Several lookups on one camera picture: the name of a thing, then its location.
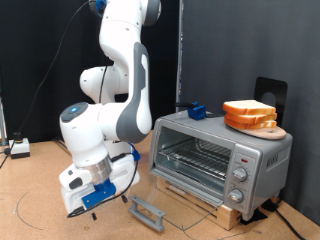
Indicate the vertical aluminium pole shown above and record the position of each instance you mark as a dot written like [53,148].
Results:
[180,50]

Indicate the blue spatula grip block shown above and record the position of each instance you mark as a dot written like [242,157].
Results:
[196,111]

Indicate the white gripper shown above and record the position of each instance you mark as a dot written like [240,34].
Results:
[128,173]

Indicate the glass oven door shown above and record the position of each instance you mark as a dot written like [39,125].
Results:
[146,213]

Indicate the emergency stop button box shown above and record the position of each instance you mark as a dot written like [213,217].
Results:
[18,148]

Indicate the black foam pad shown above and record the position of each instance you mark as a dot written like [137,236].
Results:
[255,216]

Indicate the round wooden cutting board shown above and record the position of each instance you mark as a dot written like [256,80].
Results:
[270,134]

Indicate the silver toaster oven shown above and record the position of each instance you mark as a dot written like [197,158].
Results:
[266,173]

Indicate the wooden slatted crate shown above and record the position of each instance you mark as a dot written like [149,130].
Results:
[230,216]

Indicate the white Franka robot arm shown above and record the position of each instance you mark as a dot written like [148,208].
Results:
[126,100]

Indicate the silver oven knob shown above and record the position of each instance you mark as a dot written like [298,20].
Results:
[235,196]
[240,174]

